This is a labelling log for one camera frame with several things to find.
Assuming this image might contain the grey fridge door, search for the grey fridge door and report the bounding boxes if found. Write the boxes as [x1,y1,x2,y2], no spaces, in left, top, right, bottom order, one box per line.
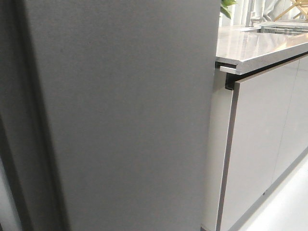
[0,0,220,231]

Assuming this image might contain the grey kitchen cabinet door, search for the grey kitchen cabinet door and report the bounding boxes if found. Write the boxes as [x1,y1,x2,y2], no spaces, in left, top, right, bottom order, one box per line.
[219,60,299,231]

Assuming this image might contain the white cabinet side panel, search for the white cabinet side panel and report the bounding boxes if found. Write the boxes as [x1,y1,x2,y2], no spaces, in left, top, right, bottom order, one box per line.
[202,68,233,231]

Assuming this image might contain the green plant leaves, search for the green plant leaves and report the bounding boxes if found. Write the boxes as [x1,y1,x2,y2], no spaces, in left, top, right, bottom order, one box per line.
[220,0,237,19]

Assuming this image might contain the metal kitchen faucet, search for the metal kitchen faucet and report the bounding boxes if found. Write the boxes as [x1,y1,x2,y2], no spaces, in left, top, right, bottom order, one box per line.
[245,0,262,27]

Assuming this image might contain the stainless steel sink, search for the stainless steel sink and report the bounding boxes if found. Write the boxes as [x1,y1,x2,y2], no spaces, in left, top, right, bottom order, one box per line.
[241,19,308,36]

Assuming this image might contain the wooden dish rack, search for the wooden dish rack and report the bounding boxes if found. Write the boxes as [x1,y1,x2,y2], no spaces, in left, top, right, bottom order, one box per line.
[273,0,308,22]

